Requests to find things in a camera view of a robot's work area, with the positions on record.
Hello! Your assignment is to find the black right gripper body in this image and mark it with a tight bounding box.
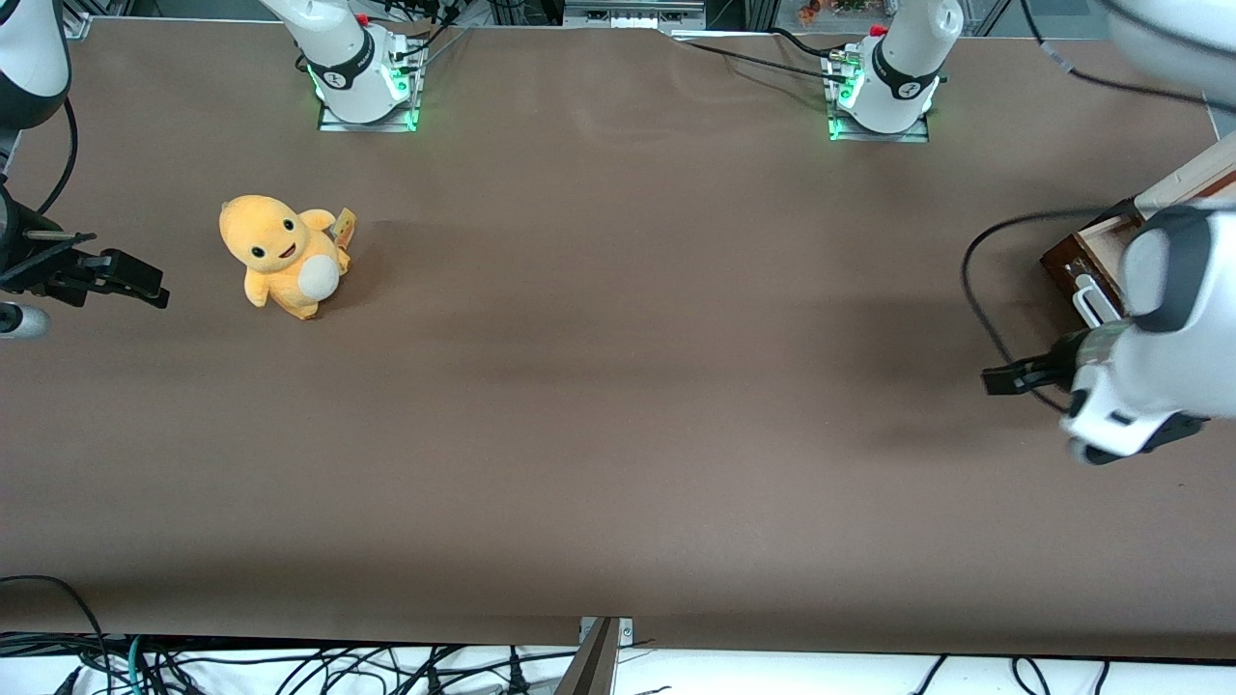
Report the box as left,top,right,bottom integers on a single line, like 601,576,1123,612
0,183,45,292

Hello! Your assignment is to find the dark metal post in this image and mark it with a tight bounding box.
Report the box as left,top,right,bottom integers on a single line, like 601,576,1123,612
554,618,621,695

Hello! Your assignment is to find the white drawer handle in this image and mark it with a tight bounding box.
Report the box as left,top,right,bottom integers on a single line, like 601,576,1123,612
1071,273,1128,330

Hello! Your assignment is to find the brown table cover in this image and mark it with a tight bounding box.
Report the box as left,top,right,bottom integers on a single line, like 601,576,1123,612
0,14,1236,663

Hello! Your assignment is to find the long thin black cable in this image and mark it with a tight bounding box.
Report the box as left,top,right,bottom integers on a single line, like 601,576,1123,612
673,39,843,82

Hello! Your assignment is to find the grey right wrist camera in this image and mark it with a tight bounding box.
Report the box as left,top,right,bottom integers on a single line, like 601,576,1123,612
0,303,49,340

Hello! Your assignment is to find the yellow plush toy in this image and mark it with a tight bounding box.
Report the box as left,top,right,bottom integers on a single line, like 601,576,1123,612
218,194,352,321

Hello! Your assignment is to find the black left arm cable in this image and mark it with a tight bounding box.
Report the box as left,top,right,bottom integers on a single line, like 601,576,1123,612
960,0,1236,413

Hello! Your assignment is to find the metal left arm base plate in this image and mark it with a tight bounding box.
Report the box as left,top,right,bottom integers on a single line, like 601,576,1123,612
828,53,932,145

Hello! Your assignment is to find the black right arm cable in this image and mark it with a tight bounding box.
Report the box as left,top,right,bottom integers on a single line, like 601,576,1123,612
37,95,80,217

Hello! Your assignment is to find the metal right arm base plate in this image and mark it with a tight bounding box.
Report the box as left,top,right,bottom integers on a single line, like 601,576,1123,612
317,39,422,134

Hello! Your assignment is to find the silver metal bracket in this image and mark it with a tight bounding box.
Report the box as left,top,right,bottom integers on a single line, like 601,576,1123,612
578,615,635,648

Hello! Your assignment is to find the black looping cable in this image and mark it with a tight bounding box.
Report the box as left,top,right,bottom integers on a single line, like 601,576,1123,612
0,574,111,695

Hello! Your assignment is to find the short curved black cable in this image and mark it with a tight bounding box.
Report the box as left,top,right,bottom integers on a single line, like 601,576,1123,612
769,26,847,61

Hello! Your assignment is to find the dark wooden drawer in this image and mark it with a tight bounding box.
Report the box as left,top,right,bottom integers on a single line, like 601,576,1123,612
1040,210,1146,325

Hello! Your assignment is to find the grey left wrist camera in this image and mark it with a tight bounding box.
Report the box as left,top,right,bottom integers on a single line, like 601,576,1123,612
1065,412,1209,467

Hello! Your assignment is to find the aluminium frame box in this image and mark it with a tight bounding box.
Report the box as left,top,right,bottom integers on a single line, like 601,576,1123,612
562,0,709,31

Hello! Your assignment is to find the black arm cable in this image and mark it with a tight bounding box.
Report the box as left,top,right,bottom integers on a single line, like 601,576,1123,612
37,95,80,217
960,0,1236,413

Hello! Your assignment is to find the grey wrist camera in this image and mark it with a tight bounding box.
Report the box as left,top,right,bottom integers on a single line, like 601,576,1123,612
1065,412,1209,467
0,303,49,340

